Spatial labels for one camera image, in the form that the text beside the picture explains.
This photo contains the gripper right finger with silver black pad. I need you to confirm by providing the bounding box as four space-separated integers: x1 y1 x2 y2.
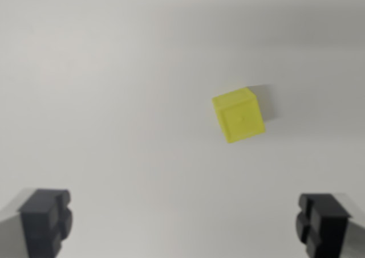
294 193 365 258

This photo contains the gripper left finger with silver black pad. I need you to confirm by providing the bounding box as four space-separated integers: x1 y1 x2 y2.
0 187 74 258

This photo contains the yellow cube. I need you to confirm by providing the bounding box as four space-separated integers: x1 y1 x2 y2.
211 87 266 144

